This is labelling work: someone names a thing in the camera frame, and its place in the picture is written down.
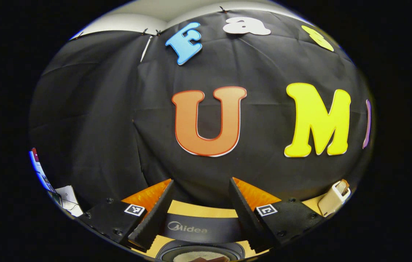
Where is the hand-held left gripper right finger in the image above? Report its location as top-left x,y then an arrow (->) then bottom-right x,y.
229,177 -> 326,255

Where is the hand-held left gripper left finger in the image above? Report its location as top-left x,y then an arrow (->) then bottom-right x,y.
82,178 -> 176,251

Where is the silver black rice cooker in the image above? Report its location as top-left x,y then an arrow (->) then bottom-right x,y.
155,212 -> 246,262

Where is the white uncooked rice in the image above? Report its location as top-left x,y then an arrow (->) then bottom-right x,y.
172,250 -> 231,262

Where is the white toaster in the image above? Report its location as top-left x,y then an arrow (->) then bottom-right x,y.
317,179 -> 352,218

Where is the white side table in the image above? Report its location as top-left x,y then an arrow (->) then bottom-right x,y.
55,185 -> 84,218

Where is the black backdrop cloth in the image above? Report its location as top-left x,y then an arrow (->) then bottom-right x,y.
29,7 -> 374,211

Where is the computer monitor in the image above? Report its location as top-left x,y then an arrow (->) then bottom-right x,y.
29,147 -> 56,193

